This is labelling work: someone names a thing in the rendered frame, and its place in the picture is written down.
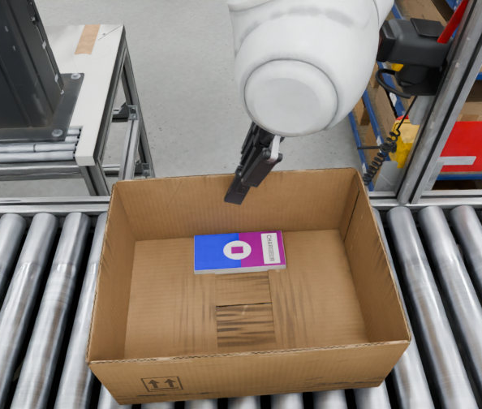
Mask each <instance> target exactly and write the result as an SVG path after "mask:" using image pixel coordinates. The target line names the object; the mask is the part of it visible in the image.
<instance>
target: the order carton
mask: <svg viewBox="0 0 482 409"><path fill-rule="evenodd" d="M234 177H235V173H228V174H201V175H188V176H174V177H161V178H149V179H125V180H118V181H117V182H116V184H115V183H114V184H113V185H112V189H111V194H110V202H109V207H108V212H107V216H106V221H105V230H104V235H103V240H102V245H101V255H100V260H99V265H98V271H97V280H96V286H95V292H94V298H93V309H92V315H91V321H90V326H89V333H88V344H87V350H86V356H85V359H86V363H87V364H88V367H89V368H90V369H91V370H92V372H93V373H94V374H95V376H96V377H97V378H98V380H99V381H100V382H101V383H102V384H103V386H104V387H105V388H106V389H107V390H108V391H109V393H110V394H111V395H112V397H113V398H114V399H115V401H116V402H117V403H118V404H119V405H130V404H141V403H163V402H175V401H187V400H199V399H211V398H233V397H244V396H256V395H268V394H290V393H302V392H313V391H325V390H348V389H359V388H371V387H379V386H380V385H381V383H382V382H383V381H384V379H385V378H386V377H387V376H388V374H389V373H390V371H391V370H392V369H393V367H394V365H395V364H396V363H397V362H398V361H399V359H400V358H401V356H402V355H403V353H404V352H405V351H406V349H407V348H408V347H409V346H410V344H411V340H412V337H411V331H410V327H409V325H408V322H407V317H406V313H405V311H404V308H403V305H402V300H401V297H400V294H399V291H398V287H397V284H396V281H395V278H394V273H393V270H392V268H391V265H390V262H389V257H388V255H387V252H386V249H385V245H384V242H383V239H382V237H381V232H380V229H379V226H378V224H377V220H376V217H375V214H374V212H373V209H372V205H371V202H370V199H369V197H368V193H367V190H366V187H365V185H364V181H363V178H362V176H361V173H360V171H359V170H357V169H356V168H355V167H343V168H324V169H306V170H274V171H270V172H269V173H268V175H267V176H266V177H265V178H264V180H263V181H262V182H261V183H260V185H259V186H258V187H250V189H249V191H248V193H247V195H246V196H245V198H244V200H243V202H242V204H241V205H239V204H232V203H228V202H225V201H224V197H225V195H226V193H227V191H228V189H229V187H230V185H231V183H232V181H233V179H234ZM273 230H281V231H282V240H283V246H284V251H285V257H286V268H285V269H268V271H260V272H246V273H221V274H215V273H205V274H195V273H194V236H195V235H219V234H233V233H246V232H260V231H273ZM249 304H256V305H249ZM235 305H244V306H235ZM223 306H231V307H223ZM217 307H219V308H217Z"/></svg>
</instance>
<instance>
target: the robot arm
mask: <svg viewBox="0 0 482 409"><path fill-rule="evenodd" d="M226 3H227V6H228V8H229V12H230V20H231V25H232V30H233V36H234V53H235V85H236V88H237V92H238V95H239V99H240V101H241V104H242V106H243V108H244V109H245V111H246V113H247V115H248V116H249V117H250V119H251V120H252V124H251V126H250V128H249V130H248V133H247V136H246V138H245V141H244V142H243V146H242V148H241V149H240V154H243V155H242V157H241V158H240V160H239V164H240V166H237V168H236V170H235V177H234V179H233V181H232V183H231V185H230V187H229V189H228V191H227V193H226V195H225V197H224V201H225V202H228V203H232V204H236V205H241V204H242V202H243V200H244V198H245V196H246V195H247V193H248V191H249V189H250V187H258V186H259V185H260V183H261V182H262V181H263V180H264V178H265V177H266V176H267V175H268V173H269V172H270V171H271V170H272V169H273V168H274V166H275V165H276V164H278V163H279V162H281V161H282V159H283V154H282V153H280V152H279V151H278V148H279V145H280V143H281V142H283V141H284V139H285V137H289V138H291V137H297V136H307V135H311V134H314V133H317V132H319V131H322V130H324V131H326V130H329V129H330V128H332V127H333V126H335V125H336V124H338V123H339V122H341V121H342V120H343V119H344V118H345V117H346V116H347V115H348V114H349V113H350V112H351V111H352V110H353V108H354V107H355V105H356V104H357V103H358V101H359V99H360V98H361V97H362V95H363V93H364V91H365V89H366V87H367V85H368V81H369V80H370V77H371V75H372V70H373V68H374V65H375V61H376V57H377V49H378V42H379V30H380V28H381V25H382V24H383V23H384V21H385V19H386V17H387V15H388V14H389V12H390V10H391V9H392V7H393V4H394V0H227V1H226Z"/></svg>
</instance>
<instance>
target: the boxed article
mask: <svg viewBox="0 0 482 409"><path fill-rule="evenodd" d="M285 268H286V257H285V251H284V246H283V240H282V231H281V230H273V231H260V232H246V233H233V234H219V235H195V236H194V273H195V274H205V273H215V274H221V273H246V272H260V271H268V269H285Z"/></svg>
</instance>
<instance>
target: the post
mask: <svg viewBox="0 0 482 409"><path fill-rule="evenodd" d="M446 60H447V62H448V65H447V68H446V69H445V73H444V75H443V77H442V80H441V83H440V85H439V88H438V90H437V93H436V96H431V98H430V101H429V103H428V106H427V109H426V111H425V113H424V116H423V119H422V121H421V124H420V127H419V129H418V131H417V134H416V136H415V139H414V142H413V144H412V146H411V150H410V152H409V154H408V157H407V160H406V162H405V165H404V167H403V168H397V167H398V162H396V161H384V162H383V164H382V166H381V170H380V173H379V175H378V178H377V182H376V185H375V187H374V190H373V191H374V192H394V194H395V195H396V196H398V197H397V202H398V204H399V205H406V204H407V202H408V201H409V202H410V205H417V204H418V202H419V199H420V197H421V195H422V193H423V191H431V190H432V188H433V185H434V183H435V181H436V179H437V176H438V175H439V173H440V171H441V168H442V167H443V165H444V163H445V161H438V158H439V156H440V155H441V151H442V149H443V148H444V146H445V143H446V141H447V139H448V137H449V135H450V133H451V131H452V129H453V126H454V124H455V122H456V120H457V118H458V115H459V113H460V111H461V109H462V107H463V105H464V103H465V100H466V99H467V96H468V94H469V92H470V91H471V87H472V85H473V84H474V82H475V80H476V77H477V75H478V73H479V71H480V68H481V67H482V0H469V1H468V4H467V7H466V10H465V11H464V14H463V17H462V19H461V22H460V25H459V26H458V30H457V32H456V34H455V37H454V40H453V42H452V45H451V47H450V51H449V53H448V55H447V57H446Z"/></svg>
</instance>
